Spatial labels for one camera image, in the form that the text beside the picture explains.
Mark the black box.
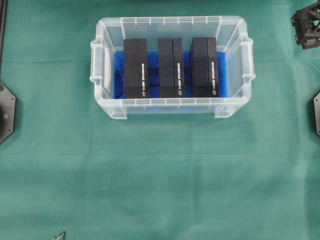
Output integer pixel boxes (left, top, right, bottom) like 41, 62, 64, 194
191, 37, 219, 98
157, 37, 185, 98
124, 38, 149, 99

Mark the clear plastic storage case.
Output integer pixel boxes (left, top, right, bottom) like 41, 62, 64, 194
89, 15, 256, 120

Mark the green table cloth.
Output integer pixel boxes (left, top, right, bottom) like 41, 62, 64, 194
0, 0, 320, 240

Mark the small metal hex key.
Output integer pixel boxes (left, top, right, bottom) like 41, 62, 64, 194
52, 231, 67, 240

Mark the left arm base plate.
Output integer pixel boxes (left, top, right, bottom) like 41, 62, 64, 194
0, 82, 16, 144

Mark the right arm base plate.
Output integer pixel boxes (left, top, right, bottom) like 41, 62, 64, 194
313, 92, 320, 136

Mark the black table edge rail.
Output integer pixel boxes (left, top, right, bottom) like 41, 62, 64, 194
0, 0, 8, 58

